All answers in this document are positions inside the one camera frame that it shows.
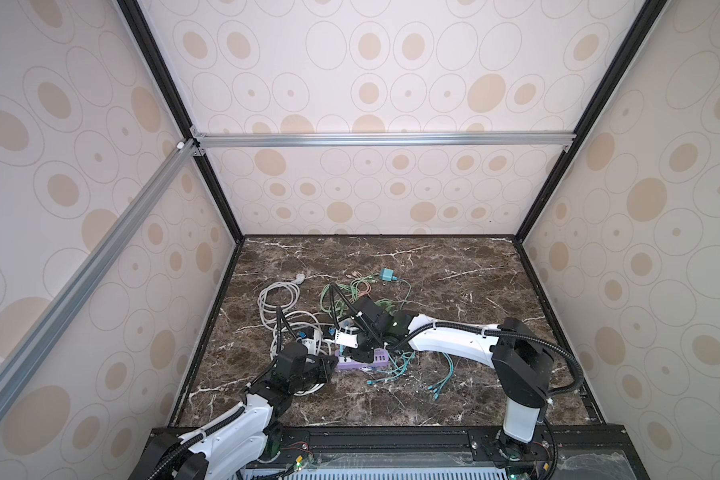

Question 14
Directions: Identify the white power cord coil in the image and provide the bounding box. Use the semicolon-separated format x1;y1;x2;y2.
256;274;337;398

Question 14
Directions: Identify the green teal cable bundle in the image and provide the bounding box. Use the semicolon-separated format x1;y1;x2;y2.
319;274;456;402

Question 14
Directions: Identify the silver aluminium rail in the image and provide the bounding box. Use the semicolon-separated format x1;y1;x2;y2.
196;131;576;149
0;139;199;422

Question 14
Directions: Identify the purple power strip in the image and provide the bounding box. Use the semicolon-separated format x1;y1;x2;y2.
335;349;390;371

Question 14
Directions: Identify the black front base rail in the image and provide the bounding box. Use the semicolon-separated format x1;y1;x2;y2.
133;424;650;480

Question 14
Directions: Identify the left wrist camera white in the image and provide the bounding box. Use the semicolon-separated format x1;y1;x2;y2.
297;329;323;355

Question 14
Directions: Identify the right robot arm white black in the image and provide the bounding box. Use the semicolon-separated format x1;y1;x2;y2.
327;284;584;465

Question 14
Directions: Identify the teal charger plug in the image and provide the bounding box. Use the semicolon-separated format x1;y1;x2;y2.
379;268;398;282

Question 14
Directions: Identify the silver aluminium rail left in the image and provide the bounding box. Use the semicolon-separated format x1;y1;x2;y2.
0;139;199;422

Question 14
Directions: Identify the silver aluminium rail back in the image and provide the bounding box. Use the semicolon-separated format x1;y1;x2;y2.
196;131;576;149

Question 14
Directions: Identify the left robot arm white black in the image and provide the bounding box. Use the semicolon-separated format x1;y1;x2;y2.
130;336;338;479

